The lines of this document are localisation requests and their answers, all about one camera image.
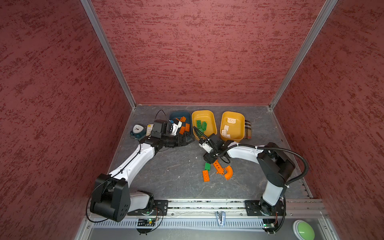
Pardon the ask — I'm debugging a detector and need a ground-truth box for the green lego cube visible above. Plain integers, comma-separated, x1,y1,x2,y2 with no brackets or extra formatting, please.
205,163,211,171

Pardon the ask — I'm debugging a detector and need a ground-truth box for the orange long lego beam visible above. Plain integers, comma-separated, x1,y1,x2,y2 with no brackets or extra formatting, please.
213,160,225,175

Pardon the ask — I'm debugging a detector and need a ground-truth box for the green long lego brick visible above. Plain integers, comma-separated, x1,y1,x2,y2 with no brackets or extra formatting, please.
201,122,208,132

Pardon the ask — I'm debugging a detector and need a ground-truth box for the white 2x4 lego brick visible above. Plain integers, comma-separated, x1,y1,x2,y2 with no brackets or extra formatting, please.
227,118,237,124

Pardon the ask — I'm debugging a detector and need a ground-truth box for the orange 2x4 lego bottom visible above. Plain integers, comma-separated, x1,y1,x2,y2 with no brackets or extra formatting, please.
202,170,210,182

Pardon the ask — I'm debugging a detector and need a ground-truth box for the orange curved lego piece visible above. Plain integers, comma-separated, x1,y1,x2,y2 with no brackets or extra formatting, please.
224,165,234,181

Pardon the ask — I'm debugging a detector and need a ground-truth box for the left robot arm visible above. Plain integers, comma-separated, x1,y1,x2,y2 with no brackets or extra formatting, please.
86,135,195,222

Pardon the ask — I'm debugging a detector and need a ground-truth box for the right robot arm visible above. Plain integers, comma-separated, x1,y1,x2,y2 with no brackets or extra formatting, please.
199,134,309,216

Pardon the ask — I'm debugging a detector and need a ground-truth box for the dark teal container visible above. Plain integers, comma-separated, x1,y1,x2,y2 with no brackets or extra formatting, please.
170,111,192,136

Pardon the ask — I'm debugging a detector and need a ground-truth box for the beige calculator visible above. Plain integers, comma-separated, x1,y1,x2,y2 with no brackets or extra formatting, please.
146,124,154,136

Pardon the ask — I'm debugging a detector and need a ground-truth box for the middle yellow container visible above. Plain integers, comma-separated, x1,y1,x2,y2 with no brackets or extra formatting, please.
192,110,218,137

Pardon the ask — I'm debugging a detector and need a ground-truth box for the yellow container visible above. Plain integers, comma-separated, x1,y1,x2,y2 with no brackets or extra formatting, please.
192,110,218,137
220,111,245,143

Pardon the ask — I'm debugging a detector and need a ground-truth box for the right yellow container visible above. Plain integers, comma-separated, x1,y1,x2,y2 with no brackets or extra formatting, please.
220,111,245,143

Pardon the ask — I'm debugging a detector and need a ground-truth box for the small teal alarm clock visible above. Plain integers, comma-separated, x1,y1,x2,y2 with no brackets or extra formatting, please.
130,124,147,140

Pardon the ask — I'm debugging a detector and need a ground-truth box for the plaid checkered box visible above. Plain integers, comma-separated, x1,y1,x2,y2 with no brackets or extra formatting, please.
244,120,252,140

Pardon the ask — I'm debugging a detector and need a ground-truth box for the green push button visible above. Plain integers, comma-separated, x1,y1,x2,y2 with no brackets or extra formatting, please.
293,220,315,240

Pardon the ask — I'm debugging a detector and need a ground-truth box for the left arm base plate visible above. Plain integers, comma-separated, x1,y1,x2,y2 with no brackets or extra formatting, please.
127,200,169,217

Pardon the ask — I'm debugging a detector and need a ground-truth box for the aluminium front rail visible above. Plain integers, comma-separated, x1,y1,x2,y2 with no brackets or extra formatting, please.
85,197,329,218

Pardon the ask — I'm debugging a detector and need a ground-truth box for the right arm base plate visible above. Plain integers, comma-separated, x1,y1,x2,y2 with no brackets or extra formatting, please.
245,200,285,217

